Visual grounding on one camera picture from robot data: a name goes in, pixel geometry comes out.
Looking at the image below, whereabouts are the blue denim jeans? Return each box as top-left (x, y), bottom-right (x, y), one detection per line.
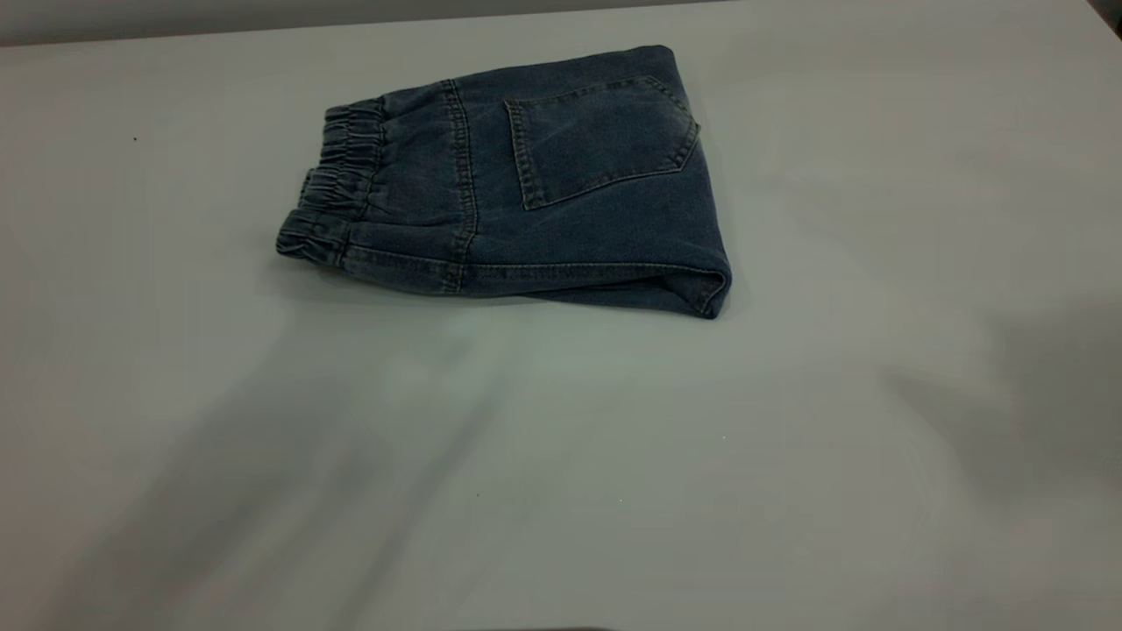
top-left (275, 44), bottom-right (733, 321)

